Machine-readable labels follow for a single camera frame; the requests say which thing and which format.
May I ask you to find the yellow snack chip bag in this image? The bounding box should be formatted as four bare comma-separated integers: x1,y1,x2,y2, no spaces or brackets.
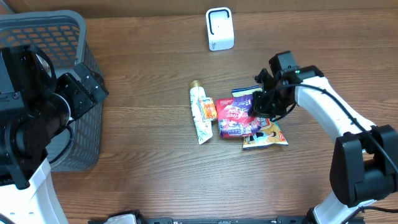
231,85,288,150

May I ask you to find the pink purple pad pack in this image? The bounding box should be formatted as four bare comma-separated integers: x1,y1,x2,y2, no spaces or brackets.
216,95,262,138

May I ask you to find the small orange white box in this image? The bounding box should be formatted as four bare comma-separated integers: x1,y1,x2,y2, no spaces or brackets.
197,97,218,122

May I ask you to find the white bamboo print tube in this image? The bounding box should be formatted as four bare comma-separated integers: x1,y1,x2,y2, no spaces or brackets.
189,80,213,145

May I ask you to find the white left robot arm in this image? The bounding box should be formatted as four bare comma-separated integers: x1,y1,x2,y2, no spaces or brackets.
1,45,109,223

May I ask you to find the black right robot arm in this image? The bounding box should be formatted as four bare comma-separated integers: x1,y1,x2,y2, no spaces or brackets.
249,65,397,223

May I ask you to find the white barcode scanner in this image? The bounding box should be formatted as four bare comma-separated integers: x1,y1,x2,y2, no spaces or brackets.
205,7,234,52

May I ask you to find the grey plastic mesh basket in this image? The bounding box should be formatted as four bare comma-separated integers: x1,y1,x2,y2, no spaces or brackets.
1,10,103,172

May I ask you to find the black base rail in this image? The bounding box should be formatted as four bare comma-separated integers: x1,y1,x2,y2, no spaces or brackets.
137,216,305,224

